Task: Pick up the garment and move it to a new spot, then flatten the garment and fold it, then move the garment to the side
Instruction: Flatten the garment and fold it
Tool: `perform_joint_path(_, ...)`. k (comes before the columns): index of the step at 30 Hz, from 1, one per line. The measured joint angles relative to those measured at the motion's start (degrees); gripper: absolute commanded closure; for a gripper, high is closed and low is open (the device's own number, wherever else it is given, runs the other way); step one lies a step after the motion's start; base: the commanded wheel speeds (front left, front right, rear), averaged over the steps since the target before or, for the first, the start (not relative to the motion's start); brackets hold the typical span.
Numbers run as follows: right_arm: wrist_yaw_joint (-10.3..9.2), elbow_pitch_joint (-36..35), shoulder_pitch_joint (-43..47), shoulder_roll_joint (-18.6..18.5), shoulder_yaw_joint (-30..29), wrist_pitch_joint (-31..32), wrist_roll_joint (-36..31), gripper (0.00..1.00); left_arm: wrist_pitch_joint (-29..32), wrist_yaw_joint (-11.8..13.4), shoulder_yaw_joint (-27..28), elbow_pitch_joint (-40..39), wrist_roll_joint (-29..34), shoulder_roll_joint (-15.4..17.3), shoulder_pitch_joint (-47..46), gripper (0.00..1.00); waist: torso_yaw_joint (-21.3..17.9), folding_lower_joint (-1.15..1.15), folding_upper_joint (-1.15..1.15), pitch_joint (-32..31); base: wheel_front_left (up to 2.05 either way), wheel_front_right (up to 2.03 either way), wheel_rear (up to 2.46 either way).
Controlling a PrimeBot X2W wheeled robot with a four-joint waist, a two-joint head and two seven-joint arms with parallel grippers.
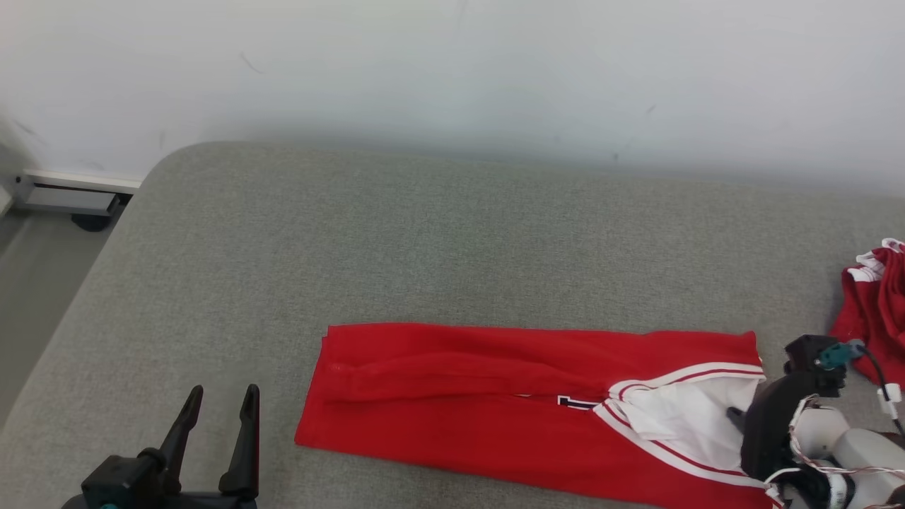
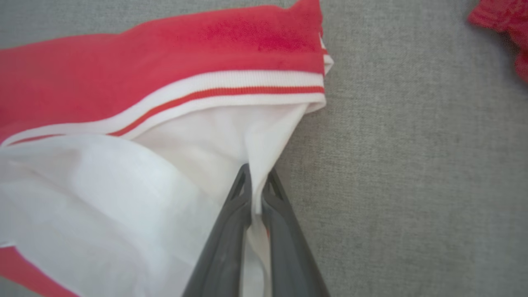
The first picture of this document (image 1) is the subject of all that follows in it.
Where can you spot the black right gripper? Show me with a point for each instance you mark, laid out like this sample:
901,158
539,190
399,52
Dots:
767,424

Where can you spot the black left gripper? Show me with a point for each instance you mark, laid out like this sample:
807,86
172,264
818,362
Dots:
198,502

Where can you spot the red shorts with white stripe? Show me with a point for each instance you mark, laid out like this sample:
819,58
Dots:
880,311

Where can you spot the red jersey with white sleeves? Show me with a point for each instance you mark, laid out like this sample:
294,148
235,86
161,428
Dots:
459,403

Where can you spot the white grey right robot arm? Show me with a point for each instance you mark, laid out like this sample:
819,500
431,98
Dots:
855,452

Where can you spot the black frame foot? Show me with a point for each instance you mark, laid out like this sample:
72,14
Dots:
90,222

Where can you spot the grey metal frame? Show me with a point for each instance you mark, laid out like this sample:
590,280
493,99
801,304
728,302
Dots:
71,191

